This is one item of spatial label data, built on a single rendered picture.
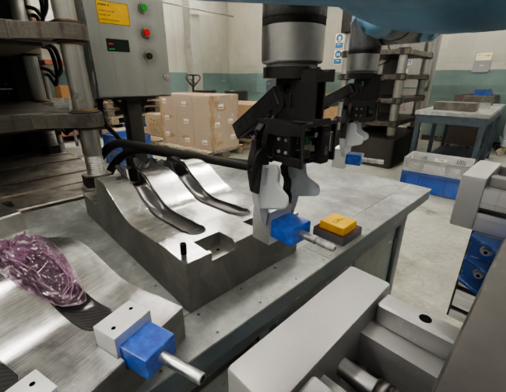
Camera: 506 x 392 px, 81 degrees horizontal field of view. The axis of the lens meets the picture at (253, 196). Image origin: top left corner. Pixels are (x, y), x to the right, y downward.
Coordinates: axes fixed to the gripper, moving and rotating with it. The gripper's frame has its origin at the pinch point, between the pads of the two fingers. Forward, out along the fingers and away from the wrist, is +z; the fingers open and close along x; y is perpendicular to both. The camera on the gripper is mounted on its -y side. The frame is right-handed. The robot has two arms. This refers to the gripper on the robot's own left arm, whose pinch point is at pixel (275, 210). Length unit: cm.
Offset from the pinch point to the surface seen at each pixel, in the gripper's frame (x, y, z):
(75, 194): -11, -78, 16
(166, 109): 207, -425, 25
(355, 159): 43.1, -10.1, 1.5
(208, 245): -6.1, -9.5, 7.8
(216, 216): 0.0, -15.3, 6.3
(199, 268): -10.9, -5.0, 7.9
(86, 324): -26.3, -7.4, 10.1
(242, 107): 312, -360, 24
